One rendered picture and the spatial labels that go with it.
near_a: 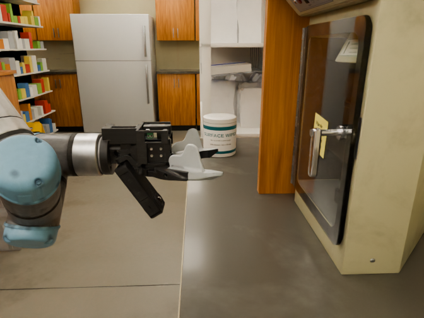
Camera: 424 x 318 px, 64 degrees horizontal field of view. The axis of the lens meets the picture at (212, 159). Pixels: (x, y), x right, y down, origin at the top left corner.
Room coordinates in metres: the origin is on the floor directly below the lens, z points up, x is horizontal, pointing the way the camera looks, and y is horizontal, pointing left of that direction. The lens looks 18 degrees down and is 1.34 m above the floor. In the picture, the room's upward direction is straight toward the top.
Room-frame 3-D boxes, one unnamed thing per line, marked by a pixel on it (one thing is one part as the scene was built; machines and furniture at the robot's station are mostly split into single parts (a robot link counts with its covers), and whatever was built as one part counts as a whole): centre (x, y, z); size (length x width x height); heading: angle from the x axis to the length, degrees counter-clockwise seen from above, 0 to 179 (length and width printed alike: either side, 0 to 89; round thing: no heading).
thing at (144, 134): (0.57, 0.13, 1.17); 0.12 x 0.08 x 0.09; 93
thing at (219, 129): (1.29, -0.03, 1.02); 0.13 x 0.13 x 0.15
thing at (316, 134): (0.58, -0.20, 1.17); 0.05 x 0.03 x 0.10; 92
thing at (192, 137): (0.62, 0.03, 1.17); 0.09 x 0.03 x 0.06; 124
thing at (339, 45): (0.69, -0.23, 1.19); 0.30 x 0.01 x 0.40; 2
